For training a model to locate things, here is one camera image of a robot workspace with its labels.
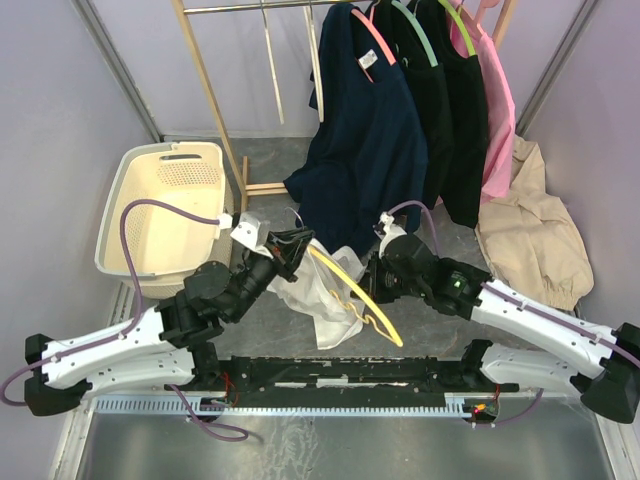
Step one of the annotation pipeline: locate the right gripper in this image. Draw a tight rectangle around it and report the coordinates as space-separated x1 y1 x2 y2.
351 253 426 305

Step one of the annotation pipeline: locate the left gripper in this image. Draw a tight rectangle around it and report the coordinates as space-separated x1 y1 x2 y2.
226 227 314 323

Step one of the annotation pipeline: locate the white t shirt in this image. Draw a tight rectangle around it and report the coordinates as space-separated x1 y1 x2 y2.
267 251 365 350

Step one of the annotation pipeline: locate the yellow hanger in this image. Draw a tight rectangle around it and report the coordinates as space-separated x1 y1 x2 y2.
306 239 404 347

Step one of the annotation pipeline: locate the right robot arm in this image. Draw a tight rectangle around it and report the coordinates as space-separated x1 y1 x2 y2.
362 234 639 424

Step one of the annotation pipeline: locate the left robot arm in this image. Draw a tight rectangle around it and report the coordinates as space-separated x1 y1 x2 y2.
24 228 314 416

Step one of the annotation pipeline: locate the black t shirt right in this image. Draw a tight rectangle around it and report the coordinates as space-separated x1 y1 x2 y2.
409 1 489 229

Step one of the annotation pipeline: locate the black t shirt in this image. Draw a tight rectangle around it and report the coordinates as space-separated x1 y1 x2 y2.
409 1 489 229
367 1 454 208

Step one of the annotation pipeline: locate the navy blue t shirt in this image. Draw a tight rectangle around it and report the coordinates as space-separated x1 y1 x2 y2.
284 3 428 256

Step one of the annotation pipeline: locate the pink t shirt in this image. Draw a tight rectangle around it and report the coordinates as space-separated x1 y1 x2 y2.
451 1 516 205

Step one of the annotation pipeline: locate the white plastic hanger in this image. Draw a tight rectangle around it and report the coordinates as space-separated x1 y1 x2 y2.
259 0 285 125

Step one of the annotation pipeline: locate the black t shirt left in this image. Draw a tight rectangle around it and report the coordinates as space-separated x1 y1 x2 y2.
367 1 454 208

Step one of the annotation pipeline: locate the pink hanger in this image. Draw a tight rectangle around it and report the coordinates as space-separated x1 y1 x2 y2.
350 7 396 83
474 0 500 23

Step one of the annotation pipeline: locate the lime green hanger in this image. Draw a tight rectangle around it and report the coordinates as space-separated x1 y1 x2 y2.
438 0 476 56

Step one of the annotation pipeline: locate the pink hanger far right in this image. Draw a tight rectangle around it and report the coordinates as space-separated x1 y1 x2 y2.
474 0 500 23

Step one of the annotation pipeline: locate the wooden clothes rack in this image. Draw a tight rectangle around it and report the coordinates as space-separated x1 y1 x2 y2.
170 0 516 216

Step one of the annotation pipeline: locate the cream laundry basket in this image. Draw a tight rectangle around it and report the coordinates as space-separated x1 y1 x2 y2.
94 142 235 299

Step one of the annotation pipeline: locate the beige garment on floor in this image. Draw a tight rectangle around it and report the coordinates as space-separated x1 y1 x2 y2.
476 137 594 311

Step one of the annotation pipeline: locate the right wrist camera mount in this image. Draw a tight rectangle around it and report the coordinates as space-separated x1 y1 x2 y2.
374 212 407 258

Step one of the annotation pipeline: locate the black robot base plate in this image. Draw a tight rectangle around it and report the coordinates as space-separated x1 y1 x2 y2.
180 356 518 407

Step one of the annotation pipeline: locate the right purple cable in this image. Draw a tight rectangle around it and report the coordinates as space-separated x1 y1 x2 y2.
381 199 640 427

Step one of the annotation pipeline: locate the white slotted cable duct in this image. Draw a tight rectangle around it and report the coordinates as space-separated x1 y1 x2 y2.
93 393 471 419

